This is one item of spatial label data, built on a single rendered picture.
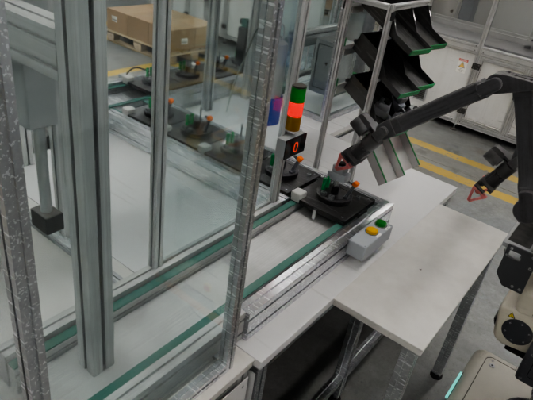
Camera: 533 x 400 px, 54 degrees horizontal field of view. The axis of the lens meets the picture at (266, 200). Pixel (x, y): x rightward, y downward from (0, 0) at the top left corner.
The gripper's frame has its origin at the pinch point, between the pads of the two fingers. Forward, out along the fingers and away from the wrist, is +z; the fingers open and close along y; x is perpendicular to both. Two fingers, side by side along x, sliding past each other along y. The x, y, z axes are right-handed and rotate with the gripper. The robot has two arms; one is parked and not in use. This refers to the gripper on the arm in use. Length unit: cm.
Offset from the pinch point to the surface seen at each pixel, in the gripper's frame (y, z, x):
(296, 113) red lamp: 20.9, -12.6, -20.9
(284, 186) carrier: 8.2, 21.1, -6.6
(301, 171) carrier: -8.0, 22.7, -9.1
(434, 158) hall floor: -301, 119, 20
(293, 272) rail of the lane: 47, 3, 21
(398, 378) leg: 35, 4, 67
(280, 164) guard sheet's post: 20.1, 6.5, -11.7
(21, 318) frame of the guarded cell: 134, -35, 2
